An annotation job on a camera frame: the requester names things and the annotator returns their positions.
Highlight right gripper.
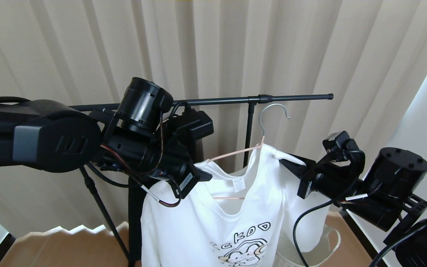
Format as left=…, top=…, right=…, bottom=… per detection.
left=296, top=163, right=404, bottom=233

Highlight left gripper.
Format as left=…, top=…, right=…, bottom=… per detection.
left=99, top=134, right=203, bottom=199

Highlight black shorts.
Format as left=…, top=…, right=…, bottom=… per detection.
left=128, top=137, right=205, bottom=263

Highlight white garment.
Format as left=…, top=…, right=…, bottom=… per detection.
left=140, top=144, right=331, bottom=267

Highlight pink clothes hanger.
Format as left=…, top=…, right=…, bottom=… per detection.
left=206, top=103, right=291, bottom=200

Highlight white laundry basket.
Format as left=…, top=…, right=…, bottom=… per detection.
left=273, top=226, right=341, bottom=267

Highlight black clothes rack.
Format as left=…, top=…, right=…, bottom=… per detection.
left=69, top=94, right=334, bottom=267

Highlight white curtain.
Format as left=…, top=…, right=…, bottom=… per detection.
left=0, top=0, right=427, bottom=238

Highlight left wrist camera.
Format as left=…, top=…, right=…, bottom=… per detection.
left=167, top=108, right=214, bottom=141

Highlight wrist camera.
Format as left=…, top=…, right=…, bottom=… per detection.
left=167, top=108, right=214, bottom=141
left=323, top=131, right=366, bottom=175

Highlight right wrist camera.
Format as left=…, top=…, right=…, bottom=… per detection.
left=323, top=131, right=366, bottom=175

